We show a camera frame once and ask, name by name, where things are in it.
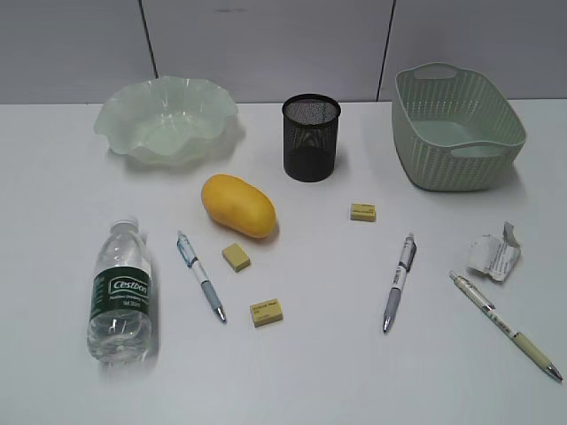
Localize plain yellow eraser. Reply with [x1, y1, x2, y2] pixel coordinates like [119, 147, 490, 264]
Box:
[221, 243, 252, 273]

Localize green woven plastic basket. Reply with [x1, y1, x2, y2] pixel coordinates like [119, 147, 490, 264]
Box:
[392, 62, 526, 192]

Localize yellow eraser front label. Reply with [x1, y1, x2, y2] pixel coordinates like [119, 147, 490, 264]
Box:
[250, 298, 284, 328]

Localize black mesh pen holder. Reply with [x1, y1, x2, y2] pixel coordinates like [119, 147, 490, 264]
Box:
[282, 94, 341, 182]

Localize yellow mango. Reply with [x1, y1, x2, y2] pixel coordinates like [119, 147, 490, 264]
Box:
[201, 174, 276, 239]

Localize beige grip pen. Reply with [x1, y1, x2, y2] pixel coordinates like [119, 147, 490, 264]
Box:
[449, 271, 563, 383]

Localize white waste paper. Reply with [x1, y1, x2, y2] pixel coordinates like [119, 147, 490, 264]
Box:
[467, 221, 521, 282]

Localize pale green wavy plate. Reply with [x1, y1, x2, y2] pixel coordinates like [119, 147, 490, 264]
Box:
[93, 76, 238, 166]

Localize blue and white pen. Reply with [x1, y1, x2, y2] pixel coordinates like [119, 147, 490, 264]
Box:
[176, 231, 228, 325]

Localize clear water bottle green label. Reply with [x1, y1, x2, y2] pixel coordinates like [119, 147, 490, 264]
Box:
[87, 218, 152, 364]

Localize grey and white pen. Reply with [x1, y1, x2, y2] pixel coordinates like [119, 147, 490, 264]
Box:
[383, 233, 417, 333]

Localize yellow eraser near basket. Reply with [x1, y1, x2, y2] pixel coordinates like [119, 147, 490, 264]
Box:
[350, 203, 377, 222]

